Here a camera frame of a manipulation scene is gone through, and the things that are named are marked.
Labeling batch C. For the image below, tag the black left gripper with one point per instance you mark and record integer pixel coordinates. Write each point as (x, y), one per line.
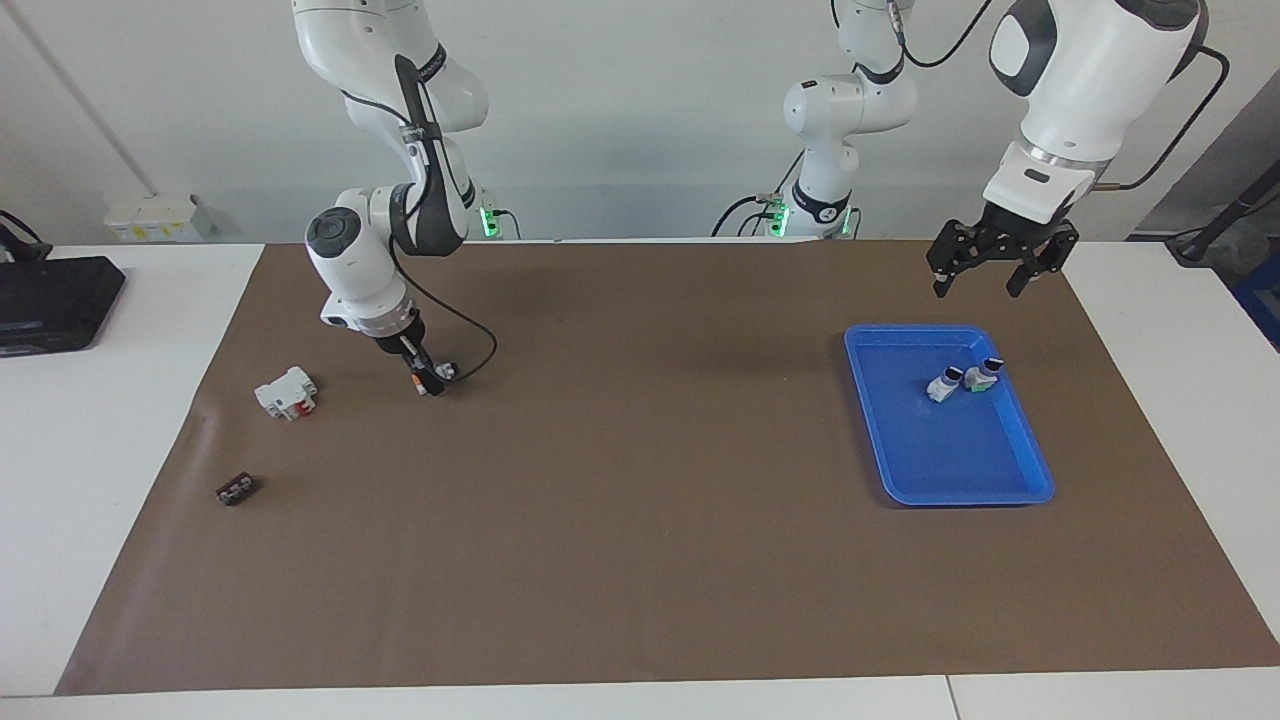
(1010, 240)

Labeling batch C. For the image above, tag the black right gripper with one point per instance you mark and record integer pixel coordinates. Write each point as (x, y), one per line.
(400, 338)

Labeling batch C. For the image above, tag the switch with silver collar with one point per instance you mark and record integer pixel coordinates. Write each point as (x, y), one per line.
(447, 371)

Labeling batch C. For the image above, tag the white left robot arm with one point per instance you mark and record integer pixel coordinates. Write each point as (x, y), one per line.
(1080, 70)

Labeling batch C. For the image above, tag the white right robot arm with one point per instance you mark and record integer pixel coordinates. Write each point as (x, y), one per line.
(355, 260)

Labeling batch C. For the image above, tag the white circuit breaker red lever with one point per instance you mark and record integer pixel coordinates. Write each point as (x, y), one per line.
(285, 393)

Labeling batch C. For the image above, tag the blue plastic tray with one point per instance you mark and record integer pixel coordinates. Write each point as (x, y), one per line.
(950, 450)

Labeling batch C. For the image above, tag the small black terminal block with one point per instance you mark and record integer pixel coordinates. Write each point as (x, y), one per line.
(236, 489)

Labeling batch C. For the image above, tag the black stand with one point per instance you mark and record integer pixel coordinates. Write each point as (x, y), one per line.
(1225, 215)

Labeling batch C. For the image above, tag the blue crate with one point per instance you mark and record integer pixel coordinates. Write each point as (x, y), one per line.
(1262, 305)

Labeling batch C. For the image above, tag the brown table mat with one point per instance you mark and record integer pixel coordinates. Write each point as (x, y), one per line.
(640, 550)

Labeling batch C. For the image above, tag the black flat device box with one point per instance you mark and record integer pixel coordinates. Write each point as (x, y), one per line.
(55, 305)

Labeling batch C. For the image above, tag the selector switch with black knob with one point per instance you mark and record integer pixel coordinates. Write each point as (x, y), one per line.
(944, 386)
(983, 376)

